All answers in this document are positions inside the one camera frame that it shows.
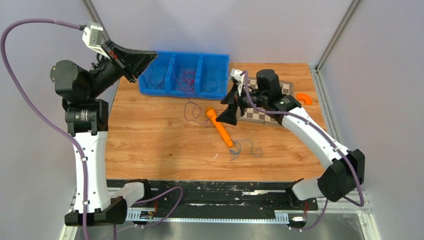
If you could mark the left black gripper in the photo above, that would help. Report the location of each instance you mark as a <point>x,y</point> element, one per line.
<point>134,62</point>

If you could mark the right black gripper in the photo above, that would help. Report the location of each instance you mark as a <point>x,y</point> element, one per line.
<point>228,116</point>

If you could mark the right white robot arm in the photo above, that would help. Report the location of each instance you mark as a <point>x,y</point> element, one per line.
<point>344,168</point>

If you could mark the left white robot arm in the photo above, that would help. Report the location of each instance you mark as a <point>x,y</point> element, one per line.
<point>86,117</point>

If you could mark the wooden chessboard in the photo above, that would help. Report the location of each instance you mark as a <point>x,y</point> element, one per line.
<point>252,115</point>

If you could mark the blue three-compartment bin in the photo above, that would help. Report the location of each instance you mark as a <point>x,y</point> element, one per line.
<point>186,75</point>

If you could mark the orange curved plastic piece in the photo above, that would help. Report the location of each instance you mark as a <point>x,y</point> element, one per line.
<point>305,98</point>

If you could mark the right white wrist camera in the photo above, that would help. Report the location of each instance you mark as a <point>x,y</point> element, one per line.
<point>238,76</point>

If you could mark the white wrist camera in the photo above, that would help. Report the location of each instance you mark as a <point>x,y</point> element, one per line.
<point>238,76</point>
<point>93,37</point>

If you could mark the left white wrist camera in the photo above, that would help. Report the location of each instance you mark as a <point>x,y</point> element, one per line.
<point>93,37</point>

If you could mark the left aluminium frame post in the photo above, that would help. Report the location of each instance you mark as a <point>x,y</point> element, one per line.
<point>108,45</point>

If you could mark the aluminium frame post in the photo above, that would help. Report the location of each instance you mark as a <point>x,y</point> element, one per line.
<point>108,45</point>
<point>348,15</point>

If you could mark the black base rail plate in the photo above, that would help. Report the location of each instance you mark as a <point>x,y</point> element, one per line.
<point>221,201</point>

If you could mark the right aluminium frame post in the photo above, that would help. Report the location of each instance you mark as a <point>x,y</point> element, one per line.
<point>348,15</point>

